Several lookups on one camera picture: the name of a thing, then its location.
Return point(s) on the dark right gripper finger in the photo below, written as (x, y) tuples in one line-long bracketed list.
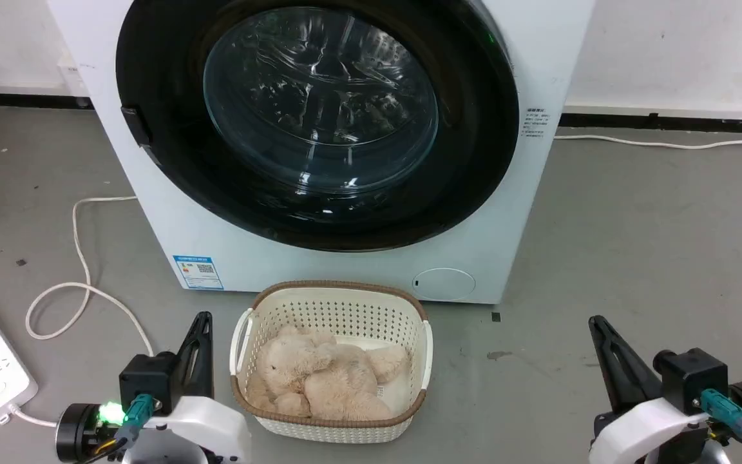
[(610, 374), (641, 383)]

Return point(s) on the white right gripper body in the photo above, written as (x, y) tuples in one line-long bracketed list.
[(635, 432)]

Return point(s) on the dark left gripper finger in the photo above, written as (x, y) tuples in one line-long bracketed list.
[(207, 367), (185, 380)]

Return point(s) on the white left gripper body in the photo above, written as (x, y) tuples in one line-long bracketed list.
[(203, 432)]

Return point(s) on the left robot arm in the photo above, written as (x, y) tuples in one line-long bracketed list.
[(78, 432)]

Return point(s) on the white front-load washing machine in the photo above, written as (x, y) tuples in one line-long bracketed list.
[(152, 225)]

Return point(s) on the black round glass washer door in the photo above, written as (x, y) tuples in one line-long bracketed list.
[(158, 71)]

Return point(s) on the blue energy label sticker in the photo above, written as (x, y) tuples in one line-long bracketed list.
[(198, 272)]

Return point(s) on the beige plush teddy bear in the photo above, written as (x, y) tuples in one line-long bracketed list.
[(326, 380)]

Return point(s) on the white brown-rimmed laundry basket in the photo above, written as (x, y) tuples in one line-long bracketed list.
[(339, 309)]

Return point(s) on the round white filter cover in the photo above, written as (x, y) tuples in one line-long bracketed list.
[(445, 284)]

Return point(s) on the small text sticker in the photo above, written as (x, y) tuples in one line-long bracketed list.
[(536, 122)]

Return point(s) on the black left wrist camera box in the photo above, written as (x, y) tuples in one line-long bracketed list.
[(145, 377)]

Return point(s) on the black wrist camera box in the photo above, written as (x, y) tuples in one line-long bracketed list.
[(693, 377), (145, 377)]

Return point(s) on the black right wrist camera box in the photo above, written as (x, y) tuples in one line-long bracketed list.
[(693, 377)]

